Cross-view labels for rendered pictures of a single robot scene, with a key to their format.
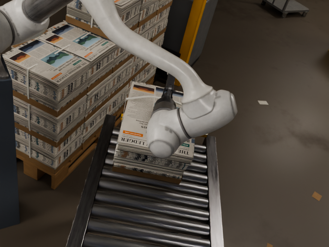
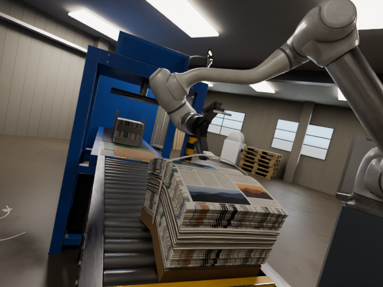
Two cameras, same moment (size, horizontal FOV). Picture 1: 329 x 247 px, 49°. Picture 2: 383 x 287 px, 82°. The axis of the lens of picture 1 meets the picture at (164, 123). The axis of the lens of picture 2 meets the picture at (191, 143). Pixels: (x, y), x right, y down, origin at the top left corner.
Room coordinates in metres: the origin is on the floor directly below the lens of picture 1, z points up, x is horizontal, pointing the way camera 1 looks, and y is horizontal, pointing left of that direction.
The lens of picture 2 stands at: (1.82, -0.23, 1.18)
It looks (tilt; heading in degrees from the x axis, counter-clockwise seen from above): 5 degrees down; 164
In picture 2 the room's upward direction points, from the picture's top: 13 degrees clockwise
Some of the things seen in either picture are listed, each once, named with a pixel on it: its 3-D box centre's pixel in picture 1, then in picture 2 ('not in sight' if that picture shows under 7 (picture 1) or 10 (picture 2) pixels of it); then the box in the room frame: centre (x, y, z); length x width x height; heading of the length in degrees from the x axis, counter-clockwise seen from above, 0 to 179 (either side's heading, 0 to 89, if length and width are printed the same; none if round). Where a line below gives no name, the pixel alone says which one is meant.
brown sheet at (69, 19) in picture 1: (103, 21); not in sight; (2.19, 0.57, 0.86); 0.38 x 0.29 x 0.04; 77
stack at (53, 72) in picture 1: (85, 86); not in sight; (2.06, 0.60, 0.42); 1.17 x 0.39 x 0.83; 166
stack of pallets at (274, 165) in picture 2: not in sight; (260, 162); (-5.05, 4.47, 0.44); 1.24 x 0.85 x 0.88; 39
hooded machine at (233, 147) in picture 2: not in sight; (233, 148); (-6.02, 3.83, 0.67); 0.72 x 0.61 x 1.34; 39
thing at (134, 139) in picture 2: not in sight; (127, 131); (-0.85, -0.24, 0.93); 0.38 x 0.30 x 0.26; 6
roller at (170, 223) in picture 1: (151, 220); (154, 205); (0.85, -0.05, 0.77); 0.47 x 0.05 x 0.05; 96
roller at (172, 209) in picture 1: (152, 207); (158, 212); (0.91, -0.04, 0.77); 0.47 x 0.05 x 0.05; 96
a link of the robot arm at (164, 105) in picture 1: (164, 115); (193, 123); (0.97, 0.01, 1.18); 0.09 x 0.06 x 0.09; 96
